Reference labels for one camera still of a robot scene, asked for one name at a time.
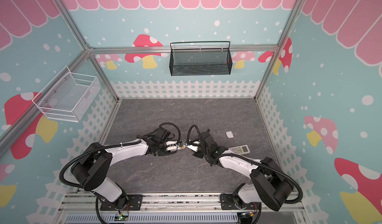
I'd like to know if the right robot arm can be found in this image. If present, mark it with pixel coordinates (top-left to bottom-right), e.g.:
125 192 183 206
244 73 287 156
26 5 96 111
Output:
186 131 301 211

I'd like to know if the white vented cable duct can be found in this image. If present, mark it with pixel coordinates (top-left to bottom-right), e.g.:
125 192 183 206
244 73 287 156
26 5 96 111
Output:
64 213 239 224

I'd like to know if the white wire mesh basket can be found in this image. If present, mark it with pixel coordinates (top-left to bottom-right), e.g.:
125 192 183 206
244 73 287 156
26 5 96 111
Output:
32 67 101 123

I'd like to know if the aluminium mounting rail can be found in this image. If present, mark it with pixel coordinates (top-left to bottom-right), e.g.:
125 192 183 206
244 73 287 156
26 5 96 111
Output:
56 192 308 216

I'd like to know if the white remote control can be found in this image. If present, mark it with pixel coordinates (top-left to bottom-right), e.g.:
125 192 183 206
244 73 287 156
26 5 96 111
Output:
176 143 185 150
229 145 250 155

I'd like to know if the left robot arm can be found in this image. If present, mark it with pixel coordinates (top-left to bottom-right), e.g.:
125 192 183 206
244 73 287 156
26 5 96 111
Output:
68 127 180 209

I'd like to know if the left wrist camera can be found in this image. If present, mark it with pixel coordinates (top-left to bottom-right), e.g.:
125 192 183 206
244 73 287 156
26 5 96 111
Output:
165 141 178 152

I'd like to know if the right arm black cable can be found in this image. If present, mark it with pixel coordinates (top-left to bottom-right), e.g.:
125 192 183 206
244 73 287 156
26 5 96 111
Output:
187 124 303 204

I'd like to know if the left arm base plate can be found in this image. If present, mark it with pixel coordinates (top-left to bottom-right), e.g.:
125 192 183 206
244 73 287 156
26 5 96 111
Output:
100 193 143 211

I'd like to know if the white battery cover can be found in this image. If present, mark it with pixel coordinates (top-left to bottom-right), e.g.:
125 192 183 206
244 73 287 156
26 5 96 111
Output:
226 131 234 138

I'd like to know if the black wire mesh basket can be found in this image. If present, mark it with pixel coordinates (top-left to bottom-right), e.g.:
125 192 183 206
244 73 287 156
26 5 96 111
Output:
169 41 233 76

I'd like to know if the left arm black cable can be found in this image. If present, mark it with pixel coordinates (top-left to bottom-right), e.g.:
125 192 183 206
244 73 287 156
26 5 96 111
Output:
59 122 182 189

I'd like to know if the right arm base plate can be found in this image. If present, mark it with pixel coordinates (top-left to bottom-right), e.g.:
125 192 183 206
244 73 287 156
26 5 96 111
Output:
219 193 261 210

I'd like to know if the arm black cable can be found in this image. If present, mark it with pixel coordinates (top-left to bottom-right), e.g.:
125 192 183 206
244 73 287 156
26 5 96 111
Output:
59 122 182 189
187 124 303 204

